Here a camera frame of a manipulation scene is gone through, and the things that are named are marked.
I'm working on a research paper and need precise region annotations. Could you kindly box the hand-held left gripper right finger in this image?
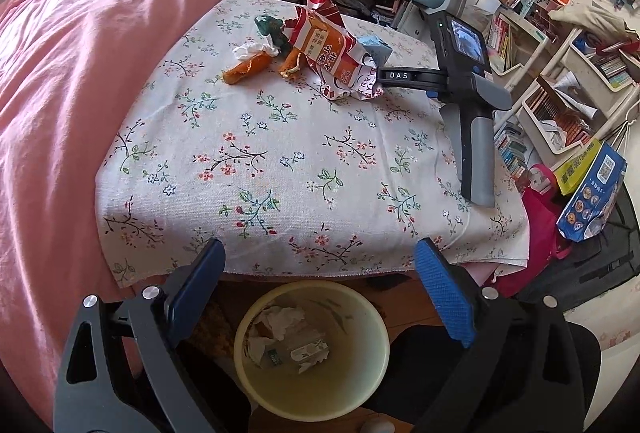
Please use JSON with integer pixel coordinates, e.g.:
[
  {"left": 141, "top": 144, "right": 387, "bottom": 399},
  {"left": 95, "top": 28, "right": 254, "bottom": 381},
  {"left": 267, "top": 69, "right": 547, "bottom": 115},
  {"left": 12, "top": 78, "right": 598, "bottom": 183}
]
[{"left": 413, "top": 237, "right": 587, "bottom": 433}]

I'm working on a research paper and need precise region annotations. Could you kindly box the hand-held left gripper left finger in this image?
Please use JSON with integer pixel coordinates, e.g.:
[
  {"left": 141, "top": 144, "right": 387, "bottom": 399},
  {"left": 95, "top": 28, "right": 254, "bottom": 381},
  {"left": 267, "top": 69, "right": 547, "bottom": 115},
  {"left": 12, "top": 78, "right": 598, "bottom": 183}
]
[{"left": 52, "top": 237, "right": 251, "bottom": 433}]

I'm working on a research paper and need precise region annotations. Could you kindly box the green label plastic bottle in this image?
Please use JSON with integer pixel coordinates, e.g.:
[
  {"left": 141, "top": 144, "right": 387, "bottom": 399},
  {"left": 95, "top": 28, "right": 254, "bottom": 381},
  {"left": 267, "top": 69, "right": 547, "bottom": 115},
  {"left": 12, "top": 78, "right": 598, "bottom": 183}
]
[{"left": 262, "top": 343, "right": 301, "bottom": 370}]

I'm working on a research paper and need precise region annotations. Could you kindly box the white printed wrapper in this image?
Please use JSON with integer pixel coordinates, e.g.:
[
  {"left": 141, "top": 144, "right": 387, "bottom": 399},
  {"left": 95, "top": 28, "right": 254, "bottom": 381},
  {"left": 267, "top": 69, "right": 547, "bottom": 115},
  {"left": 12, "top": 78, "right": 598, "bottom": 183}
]
[{"left": 320, "top": 58, "right": 385, "bottom": 103}]

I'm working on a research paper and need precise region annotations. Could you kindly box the blue paper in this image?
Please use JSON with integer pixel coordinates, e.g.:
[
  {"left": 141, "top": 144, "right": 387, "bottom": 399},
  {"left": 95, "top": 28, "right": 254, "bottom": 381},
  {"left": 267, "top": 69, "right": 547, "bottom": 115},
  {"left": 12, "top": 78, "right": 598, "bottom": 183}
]
[{"left": 357, "top": 34, "right": 394, "bottom": 66}]

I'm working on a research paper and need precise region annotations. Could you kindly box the yellow trash bin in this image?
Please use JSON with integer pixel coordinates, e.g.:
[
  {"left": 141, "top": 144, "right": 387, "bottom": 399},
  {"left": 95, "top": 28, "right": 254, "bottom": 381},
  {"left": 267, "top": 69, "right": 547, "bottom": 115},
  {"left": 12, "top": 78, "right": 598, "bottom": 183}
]
[{"left": 233, "top": 279, "right": 391, "bottom": 416}]

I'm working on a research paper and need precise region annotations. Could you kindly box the red orange snack bag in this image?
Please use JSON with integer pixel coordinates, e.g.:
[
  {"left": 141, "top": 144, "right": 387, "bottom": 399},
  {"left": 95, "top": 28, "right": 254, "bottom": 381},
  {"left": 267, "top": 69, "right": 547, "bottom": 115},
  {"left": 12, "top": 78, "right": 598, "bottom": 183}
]
[{"left": 289, "top": 0, "right": 362, "bottom": 86}]

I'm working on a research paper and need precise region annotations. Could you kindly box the orange peel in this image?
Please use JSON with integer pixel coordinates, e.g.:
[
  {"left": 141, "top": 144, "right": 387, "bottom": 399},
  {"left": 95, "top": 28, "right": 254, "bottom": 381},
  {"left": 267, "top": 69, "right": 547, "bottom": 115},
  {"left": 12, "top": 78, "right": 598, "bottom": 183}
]
[
  {"left": 277, "top": 44, "right": 304, "bottom": 79},
  {"left": 222, "top": 53, "right": 273, "bottom": 85}
]

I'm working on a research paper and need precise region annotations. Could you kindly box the dark green wrapper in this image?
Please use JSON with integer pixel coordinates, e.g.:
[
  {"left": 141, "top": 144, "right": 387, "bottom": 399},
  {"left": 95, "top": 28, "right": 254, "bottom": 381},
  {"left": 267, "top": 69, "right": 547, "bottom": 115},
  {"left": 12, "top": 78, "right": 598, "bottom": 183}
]
[{"left": 254, "top": 14, "right": 292, "bottom": 48}]

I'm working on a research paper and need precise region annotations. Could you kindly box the small white tissue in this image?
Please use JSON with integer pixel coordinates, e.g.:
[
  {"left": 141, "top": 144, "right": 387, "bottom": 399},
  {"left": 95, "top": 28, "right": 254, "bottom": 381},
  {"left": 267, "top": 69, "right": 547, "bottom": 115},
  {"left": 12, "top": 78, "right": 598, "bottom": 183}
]
[{"left": 231, "top": 39, "right": 282, "bottom": 61}]

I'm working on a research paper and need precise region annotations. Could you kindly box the row of books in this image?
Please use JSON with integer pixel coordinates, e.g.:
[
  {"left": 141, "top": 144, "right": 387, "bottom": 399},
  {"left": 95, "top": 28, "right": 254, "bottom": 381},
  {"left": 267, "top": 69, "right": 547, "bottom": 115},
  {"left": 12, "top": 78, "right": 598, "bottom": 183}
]
[{"left": 494, "top": 122, "right": 532, "bottom": 179}]

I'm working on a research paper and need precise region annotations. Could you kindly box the yellow box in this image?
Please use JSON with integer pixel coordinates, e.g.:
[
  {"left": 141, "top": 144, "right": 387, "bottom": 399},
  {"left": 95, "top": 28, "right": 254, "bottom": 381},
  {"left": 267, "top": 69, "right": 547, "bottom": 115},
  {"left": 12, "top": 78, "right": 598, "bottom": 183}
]
[{"left": 555, "top": 138, "right": 601, "bottom": 196}]

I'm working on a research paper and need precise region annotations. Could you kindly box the folded white paper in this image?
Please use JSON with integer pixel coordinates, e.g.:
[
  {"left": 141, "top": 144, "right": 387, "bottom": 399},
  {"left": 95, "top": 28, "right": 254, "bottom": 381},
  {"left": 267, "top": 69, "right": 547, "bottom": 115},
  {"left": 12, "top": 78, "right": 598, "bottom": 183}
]
[{"left": 550, "top": 72, "right": 599, "bottom": 120}]

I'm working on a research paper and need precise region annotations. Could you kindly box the blue yellow paper bag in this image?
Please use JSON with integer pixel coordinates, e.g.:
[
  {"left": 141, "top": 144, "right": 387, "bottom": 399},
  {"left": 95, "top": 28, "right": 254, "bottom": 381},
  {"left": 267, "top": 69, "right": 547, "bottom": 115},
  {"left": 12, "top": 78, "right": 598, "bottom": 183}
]
[{"left": 556, "top": 142, "right": 628, "bottom": 244}]

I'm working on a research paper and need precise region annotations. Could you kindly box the black bag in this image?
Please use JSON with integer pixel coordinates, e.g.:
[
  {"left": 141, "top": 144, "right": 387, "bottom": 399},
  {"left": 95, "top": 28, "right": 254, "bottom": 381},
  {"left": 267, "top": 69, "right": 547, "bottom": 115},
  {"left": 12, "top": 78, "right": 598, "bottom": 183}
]
[{"left": 517, "top": 200, "right": 640, "bottom": 311}]

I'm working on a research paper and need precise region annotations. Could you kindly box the floral tablecloth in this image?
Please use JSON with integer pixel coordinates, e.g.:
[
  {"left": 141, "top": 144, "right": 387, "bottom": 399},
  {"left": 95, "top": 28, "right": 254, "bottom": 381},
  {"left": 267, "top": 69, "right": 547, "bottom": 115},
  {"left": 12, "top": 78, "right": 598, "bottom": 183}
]
[{"left": 95, "top": 0, "right": 531, "bottom": 291}]

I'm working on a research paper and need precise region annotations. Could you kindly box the beige cloth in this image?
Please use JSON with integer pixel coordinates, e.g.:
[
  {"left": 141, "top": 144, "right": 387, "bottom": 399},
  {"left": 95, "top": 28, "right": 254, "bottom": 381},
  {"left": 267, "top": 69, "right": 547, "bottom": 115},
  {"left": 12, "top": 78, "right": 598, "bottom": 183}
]
[{"left": 547, "top": 0, "right": 636, "bottom": 39}]

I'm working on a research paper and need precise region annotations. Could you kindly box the pink blanket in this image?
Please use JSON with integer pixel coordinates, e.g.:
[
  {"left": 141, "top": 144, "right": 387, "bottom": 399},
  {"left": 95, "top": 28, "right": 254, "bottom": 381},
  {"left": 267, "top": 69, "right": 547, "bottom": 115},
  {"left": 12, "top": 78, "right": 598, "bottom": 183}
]
[{"left": 0, "top": 0, "right": 265, "bottom": 394}]

